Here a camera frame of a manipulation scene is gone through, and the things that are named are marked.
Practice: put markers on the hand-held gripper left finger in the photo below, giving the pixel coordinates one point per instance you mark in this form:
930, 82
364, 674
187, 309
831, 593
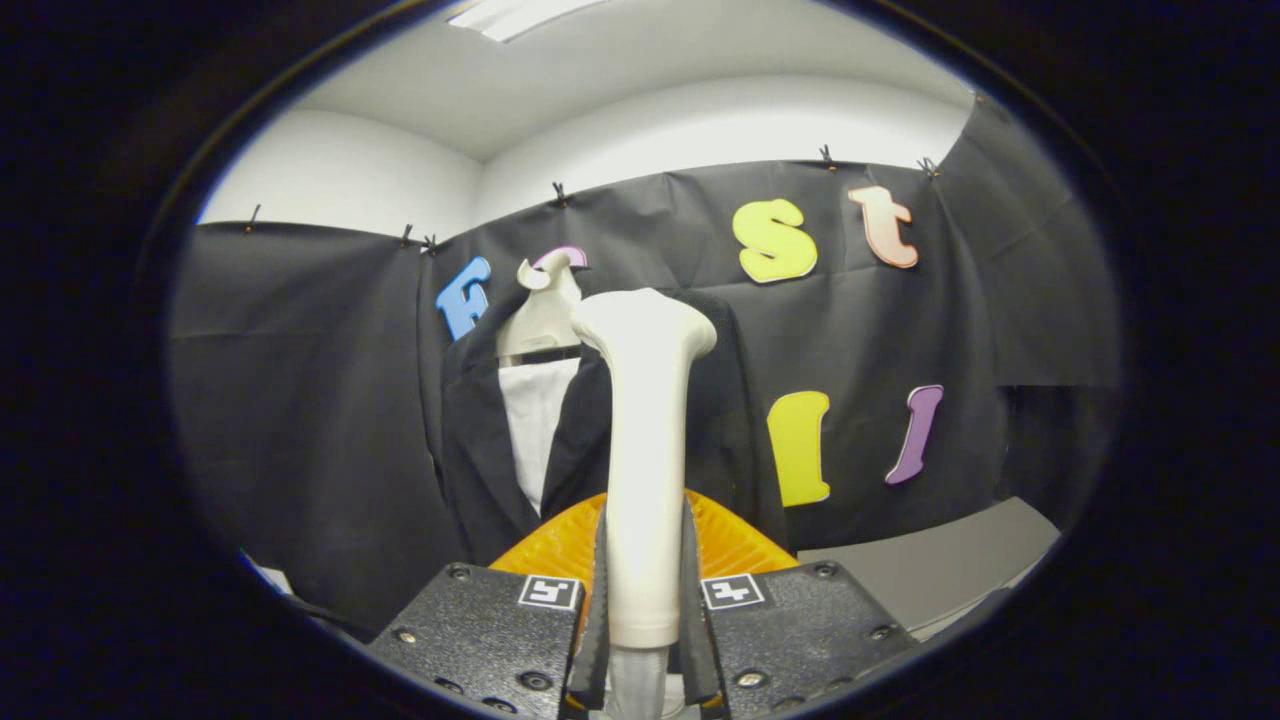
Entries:
480, 630

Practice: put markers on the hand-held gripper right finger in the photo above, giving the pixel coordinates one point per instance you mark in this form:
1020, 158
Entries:
800, 630

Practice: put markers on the black suit jacket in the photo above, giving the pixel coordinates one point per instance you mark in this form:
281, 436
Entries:
480, 450

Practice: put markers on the white shirt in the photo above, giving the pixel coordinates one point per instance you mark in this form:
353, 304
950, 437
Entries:
535, 420

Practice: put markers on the white garment steamer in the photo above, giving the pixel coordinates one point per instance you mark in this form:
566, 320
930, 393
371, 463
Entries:
645, 450

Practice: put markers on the white clothes hanger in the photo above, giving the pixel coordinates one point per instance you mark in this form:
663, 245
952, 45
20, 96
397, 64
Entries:
545, 320

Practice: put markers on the grey cabinet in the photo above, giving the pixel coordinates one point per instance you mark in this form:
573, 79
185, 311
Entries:
930, 570

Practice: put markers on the white side table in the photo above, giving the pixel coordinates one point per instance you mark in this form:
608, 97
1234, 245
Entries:
272, 578

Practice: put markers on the black backdrop cloth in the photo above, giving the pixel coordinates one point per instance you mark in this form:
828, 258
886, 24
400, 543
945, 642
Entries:
300, 400

